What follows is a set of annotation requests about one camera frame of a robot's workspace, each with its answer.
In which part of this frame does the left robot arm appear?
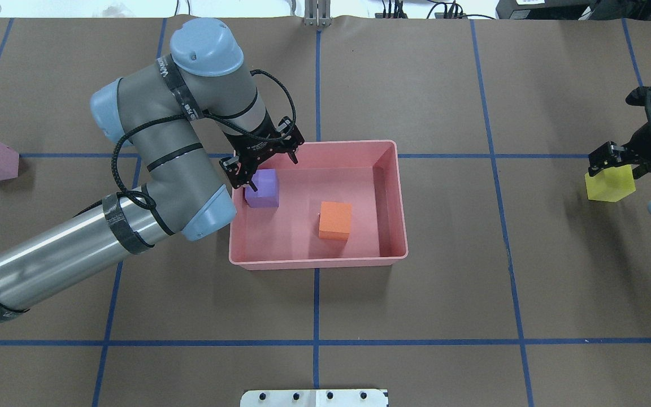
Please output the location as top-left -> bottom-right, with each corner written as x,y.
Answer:
0,18 -> 305,324

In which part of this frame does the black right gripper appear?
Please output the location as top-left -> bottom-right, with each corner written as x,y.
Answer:
588,83 -> 651,180

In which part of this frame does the orange foam block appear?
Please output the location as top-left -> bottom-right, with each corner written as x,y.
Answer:
318,201 -> 353,241

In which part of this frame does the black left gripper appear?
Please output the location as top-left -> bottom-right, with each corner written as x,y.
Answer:
219,116 -> 305,193

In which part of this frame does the pink plastic bin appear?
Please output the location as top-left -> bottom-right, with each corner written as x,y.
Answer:
228,140 -> 409,270

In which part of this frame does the purple foam block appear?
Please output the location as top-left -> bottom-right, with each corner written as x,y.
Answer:
245,169 -> 280,209

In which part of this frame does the aluminium frame post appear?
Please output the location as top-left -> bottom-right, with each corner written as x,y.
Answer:
303,0 -> 332,28

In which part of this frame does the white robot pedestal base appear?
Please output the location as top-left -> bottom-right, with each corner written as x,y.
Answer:
240,388 -> 390,406

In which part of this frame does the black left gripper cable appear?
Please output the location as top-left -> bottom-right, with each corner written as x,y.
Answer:
111,69 -> 298,207

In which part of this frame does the yellow foam block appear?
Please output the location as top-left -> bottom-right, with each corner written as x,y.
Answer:
584,166 -> 636,202

